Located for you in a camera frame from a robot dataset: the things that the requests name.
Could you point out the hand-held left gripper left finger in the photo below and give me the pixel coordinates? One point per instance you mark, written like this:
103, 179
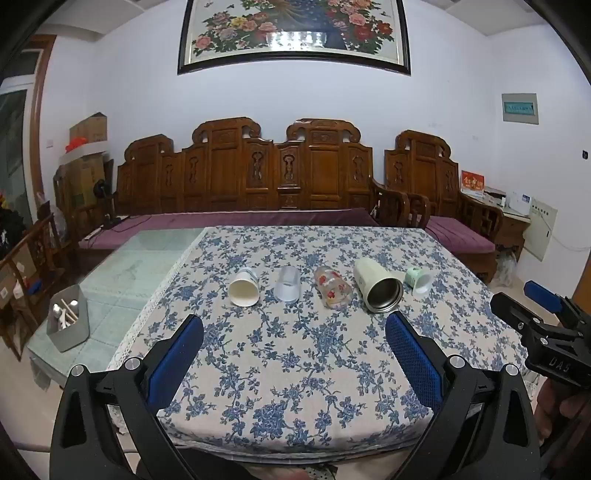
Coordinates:
178, 355

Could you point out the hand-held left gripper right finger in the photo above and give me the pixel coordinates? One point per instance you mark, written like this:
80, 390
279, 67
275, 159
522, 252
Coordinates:
413, 360

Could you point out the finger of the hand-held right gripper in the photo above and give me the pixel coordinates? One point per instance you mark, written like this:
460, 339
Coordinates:
512, 311
542, 291

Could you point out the small green white cup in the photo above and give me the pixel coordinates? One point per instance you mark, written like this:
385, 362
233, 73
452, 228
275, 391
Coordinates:
418, 279

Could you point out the cream steel insulated cup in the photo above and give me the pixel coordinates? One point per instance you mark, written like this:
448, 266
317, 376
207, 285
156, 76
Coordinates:
376, 284

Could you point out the white paper cup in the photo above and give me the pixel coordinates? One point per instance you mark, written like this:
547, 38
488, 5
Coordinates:
243, 290

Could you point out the red flower glass cup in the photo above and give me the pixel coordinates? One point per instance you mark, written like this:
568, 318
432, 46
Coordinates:
333, 288

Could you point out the clear plastic cup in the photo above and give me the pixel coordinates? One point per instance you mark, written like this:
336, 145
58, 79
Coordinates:
287, 286

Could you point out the person's right hand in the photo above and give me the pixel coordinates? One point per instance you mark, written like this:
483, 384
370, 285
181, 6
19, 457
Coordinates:
551, 408

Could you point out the clear plastic bag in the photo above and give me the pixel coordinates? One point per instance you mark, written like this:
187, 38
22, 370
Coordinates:
506, 265

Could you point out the grey metal cabinet box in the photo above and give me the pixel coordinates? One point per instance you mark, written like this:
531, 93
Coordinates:
541, 228

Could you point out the wooden side table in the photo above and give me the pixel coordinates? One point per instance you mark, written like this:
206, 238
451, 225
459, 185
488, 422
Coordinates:
510, 230

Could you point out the short purple seat cushion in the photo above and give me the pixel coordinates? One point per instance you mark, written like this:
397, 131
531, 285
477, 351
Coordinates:
461, 235

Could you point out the white box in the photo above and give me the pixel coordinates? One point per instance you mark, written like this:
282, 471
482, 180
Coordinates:
518, 203

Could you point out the grey utensil container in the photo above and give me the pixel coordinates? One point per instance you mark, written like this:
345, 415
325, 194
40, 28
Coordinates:
69, 334

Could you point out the pale chopsticks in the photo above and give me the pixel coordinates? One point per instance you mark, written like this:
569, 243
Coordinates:
71, 311

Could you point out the blue floral tablecloth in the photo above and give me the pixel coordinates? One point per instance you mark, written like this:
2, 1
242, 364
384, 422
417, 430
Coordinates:
295, 369

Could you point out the white spoon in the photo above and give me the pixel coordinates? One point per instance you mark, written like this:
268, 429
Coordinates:
57, 316

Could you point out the red box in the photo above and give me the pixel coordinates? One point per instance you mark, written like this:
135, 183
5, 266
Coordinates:
472, 183

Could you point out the long purple seat cushion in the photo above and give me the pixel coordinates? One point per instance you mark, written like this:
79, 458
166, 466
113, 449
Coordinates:
231, 221

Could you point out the carved wooden armchair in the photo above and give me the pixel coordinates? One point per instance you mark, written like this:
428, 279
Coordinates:
429, 175

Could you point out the wooden side chair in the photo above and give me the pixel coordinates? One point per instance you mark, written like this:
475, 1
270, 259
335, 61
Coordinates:
32, 277

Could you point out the black desk fan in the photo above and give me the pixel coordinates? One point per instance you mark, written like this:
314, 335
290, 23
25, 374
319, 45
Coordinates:
104, 196

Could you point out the carved wooden bench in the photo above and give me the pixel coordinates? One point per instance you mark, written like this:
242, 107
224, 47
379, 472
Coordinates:
231, 175

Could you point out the large cardboard box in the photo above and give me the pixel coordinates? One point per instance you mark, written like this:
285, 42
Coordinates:
83, 180

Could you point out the small cardboard box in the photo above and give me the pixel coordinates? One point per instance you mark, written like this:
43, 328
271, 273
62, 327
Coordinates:
90, 129

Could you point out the framed flower painting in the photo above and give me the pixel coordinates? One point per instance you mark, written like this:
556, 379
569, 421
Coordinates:
295, 32

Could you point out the wall electrical panel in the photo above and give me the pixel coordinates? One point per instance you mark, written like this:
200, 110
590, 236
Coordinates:
520, 108

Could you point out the wooden door frame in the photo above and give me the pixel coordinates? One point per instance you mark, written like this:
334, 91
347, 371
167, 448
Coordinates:
41, 115

